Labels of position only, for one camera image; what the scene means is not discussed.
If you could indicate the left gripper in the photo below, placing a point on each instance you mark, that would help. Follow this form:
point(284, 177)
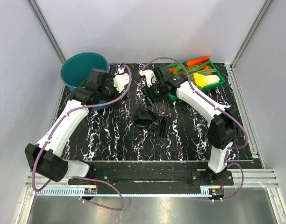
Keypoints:
point(110, 82)

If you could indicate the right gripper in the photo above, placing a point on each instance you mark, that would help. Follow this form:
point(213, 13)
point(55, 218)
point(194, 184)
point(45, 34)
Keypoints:
point(147, 91)

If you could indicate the black trash bag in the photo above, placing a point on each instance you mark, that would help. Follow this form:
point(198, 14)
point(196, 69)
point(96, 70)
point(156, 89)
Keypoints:
point(147, 119)

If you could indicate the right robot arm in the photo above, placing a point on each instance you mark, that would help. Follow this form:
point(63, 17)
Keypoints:
point(222, 130)

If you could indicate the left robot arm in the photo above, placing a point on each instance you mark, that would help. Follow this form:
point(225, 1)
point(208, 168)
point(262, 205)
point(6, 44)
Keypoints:
point(44, 156)

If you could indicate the teal plastic trash bin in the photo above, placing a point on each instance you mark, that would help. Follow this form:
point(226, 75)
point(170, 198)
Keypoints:
point(81, 73)

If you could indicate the green plastic vegetable tray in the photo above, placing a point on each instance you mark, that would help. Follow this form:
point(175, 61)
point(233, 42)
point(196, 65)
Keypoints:
point(204, 66)

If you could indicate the large orange carrot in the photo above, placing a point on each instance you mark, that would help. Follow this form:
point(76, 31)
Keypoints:
point(196, 61)

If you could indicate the yellow white cabbage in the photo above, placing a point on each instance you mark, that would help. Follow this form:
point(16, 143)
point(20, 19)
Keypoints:
point(205, 80)

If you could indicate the green long beans bundle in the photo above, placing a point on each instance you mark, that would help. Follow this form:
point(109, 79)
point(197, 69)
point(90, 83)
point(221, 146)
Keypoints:
point(207, 72)

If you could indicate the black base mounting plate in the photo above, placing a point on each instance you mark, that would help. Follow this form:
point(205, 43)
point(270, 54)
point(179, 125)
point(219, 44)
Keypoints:
point(159, 177)

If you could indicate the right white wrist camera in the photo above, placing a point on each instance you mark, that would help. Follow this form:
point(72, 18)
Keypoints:
point(149, 76)

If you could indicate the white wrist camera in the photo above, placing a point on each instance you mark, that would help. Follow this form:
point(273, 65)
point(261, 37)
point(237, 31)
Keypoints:
point(149, 76)
point(120, 80)

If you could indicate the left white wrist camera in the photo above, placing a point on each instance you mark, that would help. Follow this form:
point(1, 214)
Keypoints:
point(120, 80)

